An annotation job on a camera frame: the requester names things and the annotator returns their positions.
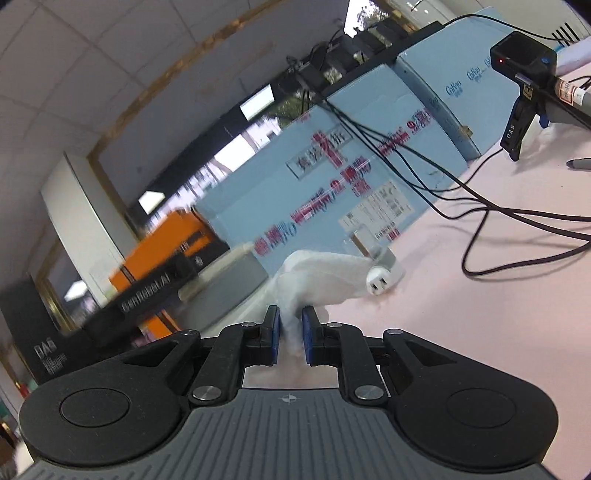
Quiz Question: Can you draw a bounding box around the black power adapter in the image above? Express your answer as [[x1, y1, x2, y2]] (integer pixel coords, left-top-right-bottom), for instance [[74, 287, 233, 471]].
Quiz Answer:
[[375, 18, 409, 44], [294, 63, 331, 92], [325, 44, 360, 75], [353, 30, 387, 57]]

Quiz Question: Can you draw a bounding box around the large light blue box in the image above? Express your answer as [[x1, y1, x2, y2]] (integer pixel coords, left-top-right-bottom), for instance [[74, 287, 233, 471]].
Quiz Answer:
[[195, 66, 467, 274]]

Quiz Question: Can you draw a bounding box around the orange MIUZI cardboard box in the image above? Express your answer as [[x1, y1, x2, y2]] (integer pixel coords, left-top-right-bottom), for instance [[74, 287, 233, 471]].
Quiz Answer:
[[108, 209, 230, 340]]

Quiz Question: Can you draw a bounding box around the grey marker pen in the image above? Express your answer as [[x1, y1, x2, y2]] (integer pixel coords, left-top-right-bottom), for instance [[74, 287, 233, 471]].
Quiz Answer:
[[566, 158, 591, 171]]

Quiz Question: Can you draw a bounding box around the black cable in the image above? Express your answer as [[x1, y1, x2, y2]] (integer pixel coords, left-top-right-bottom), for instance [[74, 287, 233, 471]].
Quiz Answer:
[[285, 12, 591, 280]]

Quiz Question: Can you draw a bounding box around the black power strip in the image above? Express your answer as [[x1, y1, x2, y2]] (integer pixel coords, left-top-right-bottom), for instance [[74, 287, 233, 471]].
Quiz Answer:
[[288, 18, 444, 97]]

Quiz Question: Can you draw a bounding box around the white paper towel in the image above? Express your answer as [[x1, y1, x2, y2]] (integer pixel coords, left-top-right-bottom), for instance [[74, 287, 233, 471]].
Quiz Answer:
[[260, 250, 374, 355]]

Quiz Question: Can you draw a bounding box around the grey white insulated cup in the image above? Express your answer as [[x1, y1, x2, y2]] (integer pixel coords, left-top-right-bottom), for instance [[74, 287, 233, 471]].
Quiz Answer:
[[174, 243, 269, 332]]

